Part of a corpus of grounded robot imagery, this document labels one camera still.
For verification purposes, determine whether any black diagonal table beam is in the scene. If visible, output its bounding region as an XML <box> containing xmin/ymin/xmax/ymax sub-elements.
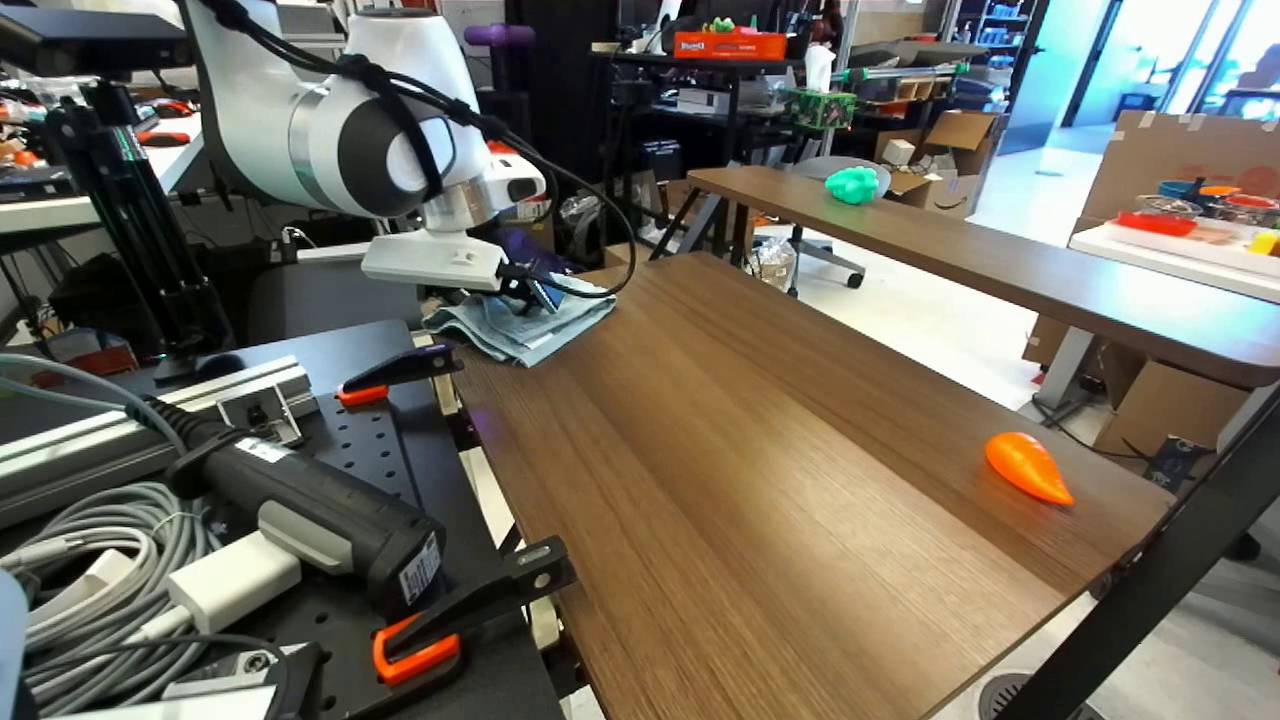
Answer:
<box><xmin>998</xmin><ymin>383</ymin><xmax>1280</xmax><ymax>720</ymax></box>

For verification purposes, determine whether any grey table leg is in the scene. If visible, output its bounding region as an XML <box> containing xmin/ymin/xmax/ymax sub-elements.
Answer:
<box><xmin>1031</xmin><ymin>324</ymin><xmax>1099</xmax><ymax>423</ymax></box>

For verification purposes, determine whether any black perforated mounting board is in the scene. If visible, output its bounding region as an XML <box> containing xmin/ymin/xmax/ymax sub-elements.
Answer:
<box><xmin>77</xmin><ymin>317</ymin><xmax>573</xmax><ymax>720</ymax></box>

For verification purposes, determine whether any white workbench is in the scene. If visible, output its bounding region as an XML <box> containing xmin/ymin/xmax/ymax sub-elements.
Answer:
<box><xmin>0</xmin><ymin>105</ymin><xmax>223</xmax><ymax>243</ymax></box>

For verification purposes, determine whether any black camera on tripod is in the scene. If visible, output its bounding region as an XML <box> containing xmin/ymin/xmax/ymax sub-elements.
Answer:
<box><xmin>0</xmin><ymin>2</ymin><xmax>203</xmax><ymax>75</ymax></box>

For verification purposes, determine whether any large cardboard panel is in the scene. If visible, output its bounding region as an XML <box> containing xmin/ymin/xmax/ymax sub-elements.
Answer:
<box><xmin>1076</xmin><ymin>107</ymin><xmax>1280</xmax><ymax>230</ymax></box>

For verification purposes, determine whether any green plastic object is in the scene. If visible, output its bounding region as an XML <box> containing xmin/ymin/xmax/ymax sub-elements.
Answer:
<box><xmin>821</xmin><ymin>160</ymin><xmax>894</xmax><ymax>211</ymax></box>

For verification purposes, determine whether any white power adapter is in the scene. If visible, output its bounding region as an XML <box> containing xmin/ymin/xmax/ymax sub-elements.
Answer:
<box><xmin>166</xmin><ymin>529</ymin><xmax>307</xmax><ymax>639</ymax></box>

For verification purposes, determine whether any long wooden side table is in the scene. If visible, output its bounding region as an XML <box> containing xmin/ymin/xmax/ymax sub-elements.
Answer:
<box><xmin>683</xmin><ymin>160</ymin><xmax>1280</xmax><ymax>392</ymax></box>

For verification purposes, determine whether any orange carrot-shaped toy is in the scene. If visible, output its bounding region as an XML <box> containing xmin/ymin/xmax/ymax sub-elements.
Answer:
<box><xmin>979</xmin><ymin>427</ymin><xmax>1081</xmax><ymax>510</ymax></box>

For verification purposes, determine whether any black and grey handheld device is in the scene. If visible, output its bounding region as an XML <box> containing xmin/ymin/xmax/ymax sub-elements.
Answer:
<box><xmin>198</xmin><ymin>431</ymin><xmax>451</xmax><ymax>616</ymax></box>

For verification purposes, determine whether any grey cable bundle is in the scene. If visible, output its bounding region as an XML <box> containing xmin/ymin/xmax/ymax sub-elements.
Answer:
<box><xmin>0</xmin><ymin>477</ymin><xmax>223</xmax><ymax>716</ymax></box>

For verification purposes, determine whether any aluminium extrusion rail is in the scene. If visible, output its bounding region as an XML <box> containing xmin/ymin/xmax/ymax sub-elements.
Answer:
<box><xmin>0</xmin><ymin>352</ymin><xmax>321</xmax><ymax>525</ymax></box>

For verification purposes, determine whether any white board with toys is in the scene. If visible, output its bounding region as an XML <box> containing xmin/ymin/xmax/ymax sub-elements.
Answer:
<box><xmin>1070</xmin><ymin>214</ymin><xmax>1280</xmax><ymax>302</ymax></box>

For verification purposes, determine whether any black tripod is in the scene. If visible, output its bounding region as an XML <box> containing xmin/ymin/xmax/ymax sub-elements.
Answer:
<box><xmin>32</xmin><ymin>71</ymin><xmax>235</xmax><ymax>364</ymax></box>

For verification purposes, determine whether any purple cylinder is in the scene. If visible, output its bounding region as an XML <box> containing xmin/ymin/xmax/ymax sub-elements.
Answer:
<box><xmin>466</xmin><ymin>19</ymin><xmax>537</xmax><ymax>51</ymax></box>

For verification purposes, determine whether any black clamp with orange handle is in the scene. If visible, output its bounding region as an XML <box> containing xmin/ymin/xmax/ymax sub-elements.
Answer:
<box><xmin>333</xmin><ymin>334</ymin><xmax>467</xmax><ymax>414</ymax></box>
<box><xmin>368</xmin><ymin>532</ymin><xmax>579</xmax><ymax>690</ymax></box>

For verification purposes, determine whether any thick grey curved cable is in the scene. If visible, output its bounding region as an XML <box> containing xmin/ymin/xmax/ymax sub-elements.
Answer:
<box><xmin>0</xmin><ymin>349</ymin><xmax>191</xmax><ymax>455</ymax></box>

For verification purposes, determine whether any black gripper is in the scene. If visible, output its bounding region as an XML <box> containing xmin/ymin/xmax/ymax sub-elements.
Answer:
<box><xmin>499</xmin><ymin>238</ymin><xmax>573</xmax><ymax>318</ymax></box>

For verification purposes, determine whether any cardboard box under table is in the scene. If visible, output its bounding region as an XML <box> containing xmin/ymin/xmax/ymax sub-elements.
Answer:
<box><xmin>1094</xmin><ymin>354</ymin><xmax>1251</xmax><ymax>463</ymax></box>

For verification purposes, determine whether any red toy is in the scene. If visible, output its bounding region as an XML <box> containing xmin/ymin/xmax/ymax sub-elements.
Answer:
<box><xmin>1117</xmin><ymin>205</ymin><xmax>1199</xmax><ymax>238</ymax></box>

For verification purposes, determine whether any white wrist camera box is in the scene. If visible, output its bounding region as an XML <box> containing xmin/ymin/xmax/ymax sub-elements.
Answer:
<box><xmin>357</xmin><ymin>230</ymin><xmax>514</xmax><ymax>295</ymax></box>

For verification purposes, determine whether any blue terry towel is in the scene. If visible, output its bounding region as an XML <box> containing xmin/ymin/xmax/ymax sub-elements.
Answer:
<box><xmin>433</xmin><ymin>285</ymin><xmax>619</xmax><ymax>373</ymax></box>

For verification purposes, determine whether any round floor drain grate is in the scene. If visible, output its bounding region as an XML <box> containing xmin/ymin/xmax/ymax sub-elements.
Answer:
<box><xmin>975</xmin><ymin>667</ymin><xmax>1113</xmax><ymax>720</ymax></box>

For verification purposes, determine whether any open cardboard box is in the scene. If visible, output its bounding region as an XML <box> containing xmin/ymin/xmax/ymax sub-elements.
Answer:
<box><xmin>918</xmin><ymin>105</ymin><xmax>1004</xmax><ymax>182</ymax></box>

